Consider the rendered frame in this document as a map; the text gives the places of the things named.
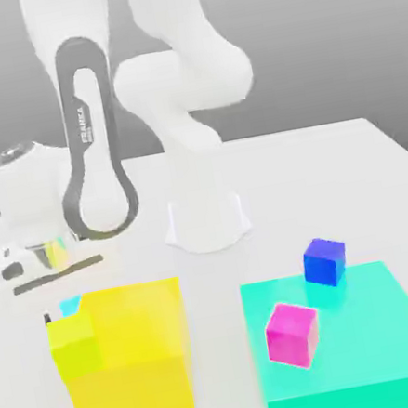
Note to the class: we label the small magenta cube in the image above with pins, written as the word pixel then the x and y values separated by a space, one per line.
pixel 291 335

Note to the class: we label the large teal box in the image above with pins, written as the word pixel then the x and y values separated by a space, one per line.
pixel 365 349

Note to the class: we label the small blue cube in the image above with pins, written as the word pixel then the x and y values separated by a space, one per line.
pixel 324 264

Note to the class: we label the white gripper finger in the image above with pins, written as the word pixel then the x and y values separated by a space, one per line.
pixel 47 319

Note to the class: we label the small lime yellow cube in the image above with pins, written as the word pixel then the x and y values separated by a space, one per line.
pixel 72 348

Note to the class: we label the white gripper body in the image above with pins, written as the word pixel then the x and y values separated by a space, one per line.
pixel 59 280

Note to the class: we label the small cyan cube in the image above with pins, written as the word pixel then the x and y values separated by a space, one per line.
pixel 70 306

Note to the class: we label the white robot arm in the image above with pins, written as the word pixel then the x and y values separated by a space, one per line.
pixel 182 79

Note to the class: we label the large yellow box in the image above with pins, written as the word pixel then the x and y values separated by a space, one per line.
pixel 139 351

